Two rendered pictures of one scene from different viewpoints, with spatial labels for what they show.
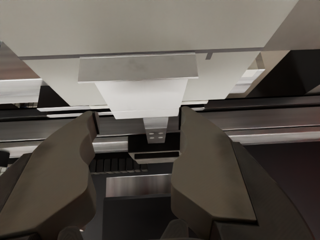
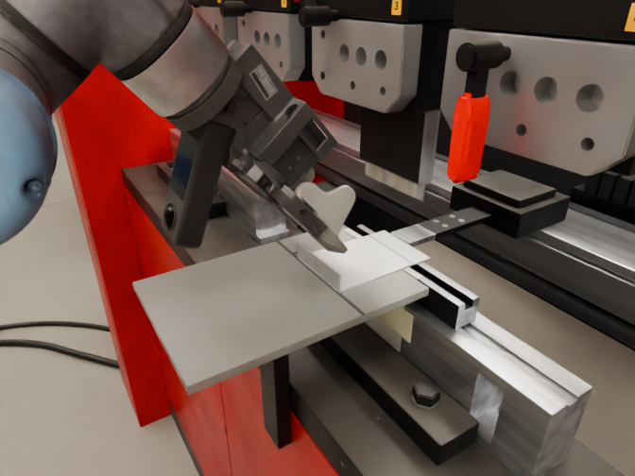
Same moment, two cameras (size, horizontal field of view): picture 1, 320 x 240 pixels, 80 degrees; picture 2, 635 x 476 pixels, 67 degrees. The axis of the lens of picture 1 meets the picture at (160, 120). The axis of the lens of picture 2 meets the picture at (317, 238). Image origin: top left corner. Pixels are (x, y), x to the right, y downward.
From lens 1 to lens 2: 0.45 m
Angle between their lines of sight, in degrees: 51
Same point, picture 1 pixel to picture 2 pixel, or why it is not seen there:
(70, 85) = (384, 292)
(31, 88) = (468, 335)
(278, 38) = not seen: hidden behind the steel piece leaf
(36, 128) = not seen: outside the picture
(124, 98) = (377, 263)
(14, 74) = (459, 353)
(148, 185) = (394, 179)
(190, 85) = not seen: hidden behind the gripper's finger
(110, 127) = (565, 270)
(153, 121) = (407, 236)
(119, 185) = (413, 190)
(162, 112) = (386, 239)
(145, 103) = (375, 253)
